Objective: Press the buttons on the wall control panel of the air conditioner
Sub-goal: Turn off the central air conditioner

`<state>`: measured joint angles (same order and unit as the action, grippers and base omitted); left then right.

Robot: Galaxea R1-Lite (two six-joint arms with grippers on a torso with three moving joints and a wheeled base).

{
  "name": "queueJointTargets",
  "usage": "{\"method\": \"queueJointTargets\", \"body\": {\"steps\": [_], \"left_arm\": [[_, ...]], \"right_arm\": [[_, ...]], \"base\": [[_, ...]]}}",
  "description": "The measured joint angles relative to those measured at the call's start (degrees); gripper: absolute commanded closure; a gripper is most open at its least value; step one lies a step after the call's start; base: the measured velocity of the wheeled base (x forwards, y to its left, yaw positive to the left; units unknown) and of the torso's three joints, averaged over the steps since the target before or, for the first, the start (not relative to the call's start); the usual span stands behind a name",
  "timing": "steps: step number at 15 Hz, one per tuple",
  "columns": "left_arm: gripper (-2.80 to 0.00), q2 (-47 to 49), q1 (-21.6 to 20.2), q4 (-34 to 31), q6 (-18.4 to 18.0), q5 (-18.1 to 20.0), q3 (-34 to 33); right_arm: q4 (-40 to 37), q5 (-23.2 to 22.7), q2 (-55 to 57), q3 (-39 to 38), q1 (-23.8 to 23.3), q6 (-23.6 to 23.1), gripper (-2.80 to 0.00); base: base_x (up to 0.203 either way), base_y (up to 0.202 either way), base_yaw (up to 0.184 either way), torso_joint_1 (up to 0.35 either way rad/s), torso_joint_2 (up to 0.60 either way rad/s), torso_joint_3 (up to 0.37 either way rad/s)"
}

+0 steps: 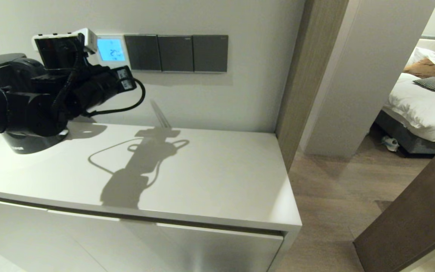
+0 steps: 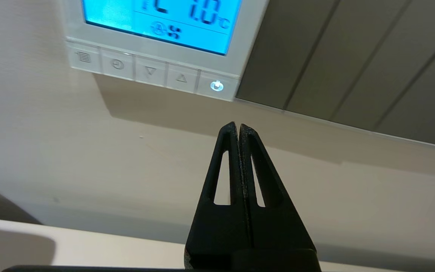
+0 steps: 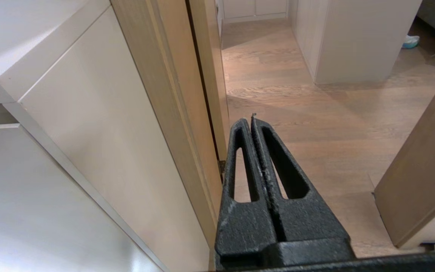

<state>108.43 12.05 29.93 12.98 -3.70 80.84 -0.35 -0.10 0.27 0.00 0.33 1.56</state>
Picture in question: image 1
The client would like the white wall thermostat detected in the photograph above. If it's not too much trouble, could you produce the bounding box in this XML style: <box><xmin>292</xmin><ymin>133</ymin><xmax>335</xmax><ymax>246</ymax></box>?
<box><xmin>96</xmin><ymin>35</ymin><xmax>131</xmax><ymax>70</ymax></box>

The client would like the black electric kettle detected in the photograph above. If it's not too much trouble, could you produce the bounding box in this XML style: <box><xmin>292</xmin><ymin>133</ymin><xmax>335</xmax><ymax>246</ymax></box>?
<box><xmin>0</xmin><ymin>53</ymin><xmax>70</xmax><ymax>155</ymax></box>

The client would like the white cabinet body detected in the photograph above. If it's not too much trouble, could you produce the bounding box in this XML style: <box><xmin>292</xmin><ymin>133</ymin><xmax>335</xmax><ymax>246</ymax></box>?
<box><xmin>0</xmin><ymin>121</ymin><xmax>302</xmax><ymax>272</ymax></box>

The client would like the narrow white cabinet door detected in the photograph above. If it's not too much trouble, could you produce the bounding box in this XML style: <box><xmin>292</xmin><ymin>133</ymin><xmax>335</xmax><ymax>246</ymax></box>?
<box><xmin>0</xmin><ymin>196</ymin><xmax>108</xmax><ymax>272</ymax></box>

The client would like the wide white cabinet door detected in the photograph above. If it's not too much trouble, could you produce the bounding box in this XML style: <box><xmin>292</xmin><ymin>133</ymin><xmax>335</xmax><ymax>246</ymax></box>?
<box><xmin>48</xmin><ymin>209</ymin><xmax>284</xmax><ymax>272</ymax></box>

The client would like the light shoe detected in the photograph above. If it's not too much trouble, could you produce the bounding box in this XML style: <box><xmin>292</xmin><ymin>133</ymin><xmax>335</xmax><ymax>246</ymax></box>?
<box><xmin>381</xmin><ymin>136</ymin><xmax>399</xmax><ymax>152</ymax></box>

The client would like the small white pillow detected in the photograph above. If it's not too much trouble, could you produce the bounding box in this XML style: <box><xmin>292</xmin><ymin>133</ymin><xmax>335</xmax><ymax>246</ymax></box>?
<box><xmin>406</xmin><ymin>47</ymin><xmax>435</xmax><ymax>68</ymax></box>

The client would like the bed with white duvet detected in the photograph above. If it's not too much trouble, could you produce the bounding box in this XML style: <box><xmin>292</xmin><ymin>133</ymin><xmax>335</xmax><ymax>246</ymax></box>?
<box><xmin>374</xmin><ymin>72</ymin><xmax>435</xmax><ymax>155</ymax></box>

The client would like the brown cushion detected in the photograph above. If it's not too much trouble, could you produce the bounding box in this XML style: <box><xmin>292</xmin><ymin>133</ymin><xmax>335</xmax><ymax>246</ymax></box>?
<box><xmin>403</xmin><ymin>57</ymin><xmax>435</xmax><ymax>79</ymax></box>

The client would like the brown wooden door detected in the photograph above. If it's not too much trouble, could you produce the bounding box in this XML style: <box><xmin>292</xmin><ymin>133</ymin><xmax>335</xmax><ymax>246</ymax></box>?
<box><xmin>353</xmin><ymin>128</ymin><xmax>435</xmax><ymax>272</ymax></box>

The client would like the grey triple rocker wall switch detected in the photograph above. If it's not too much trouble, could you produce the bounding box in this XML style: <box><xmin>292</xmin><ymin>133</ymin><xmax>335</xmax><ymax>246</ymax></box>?
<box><xmin>124</xmin><ymin>34</ymin><xmax>162</xmax><ymax>72</ymax></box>

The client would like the thick black gripper cable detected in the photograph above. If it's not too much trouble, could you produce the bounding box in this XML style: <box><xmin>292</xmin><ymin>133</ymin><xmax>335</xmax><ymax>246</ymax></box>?
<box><xmin>83</xmin><ymin>77</ymin><xmax>146</xmax><ymax>117</ymax></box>

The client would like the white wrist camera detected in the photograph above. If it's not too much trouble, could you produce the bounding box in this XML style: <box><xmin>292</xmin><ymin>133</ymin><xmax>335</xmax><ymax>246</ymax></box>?
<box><xmin>78</xmin><ymin>28</ymin><xmax>98</xmax><ymax>53</ymax></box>

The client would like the dark grey square panel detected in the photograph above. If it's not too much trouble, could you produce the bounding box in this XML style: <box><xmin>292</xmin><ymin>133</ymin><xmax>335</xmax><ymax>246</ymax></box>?
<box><xmin>157</xmin><ymin>35</ymin><xmax>194</xmax><ymax>73</ymax></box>
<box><xmin>192</xmin><ymin>35</ymin><xmax>228</xmax><ymax>73</ymax></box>

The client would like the wooden door frame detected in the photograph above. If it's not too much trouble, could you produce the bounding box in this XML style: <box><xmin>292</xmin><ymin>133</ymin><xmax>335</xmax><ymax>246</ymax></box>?
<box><xmin>275</xmin><ymin>0</ymin><xmax>349</xmax><ymax>172</ymax></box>

